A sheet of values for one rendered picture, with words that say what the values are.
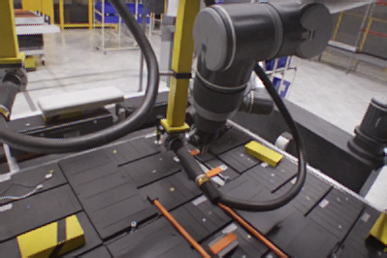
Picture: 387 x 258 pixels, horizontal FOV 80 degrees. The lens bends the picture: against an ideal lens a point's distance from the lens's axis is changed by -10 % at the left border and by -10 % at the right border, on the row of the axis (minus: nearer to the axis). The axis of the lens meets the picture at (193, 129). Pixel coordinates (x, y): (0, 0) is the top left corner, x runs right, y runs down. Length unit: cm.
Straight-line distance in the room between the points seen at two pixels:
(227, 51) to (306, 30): 17
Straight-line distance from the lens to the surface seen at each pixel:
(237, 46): 40
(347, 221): 104
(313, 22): 52
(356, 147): 178
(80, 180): 93
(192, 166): 80
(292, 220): 91
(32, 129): 107
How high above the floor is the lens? 161
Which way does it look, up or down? 28 degrees down
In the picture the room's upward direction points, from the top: 9 degrees clockwise
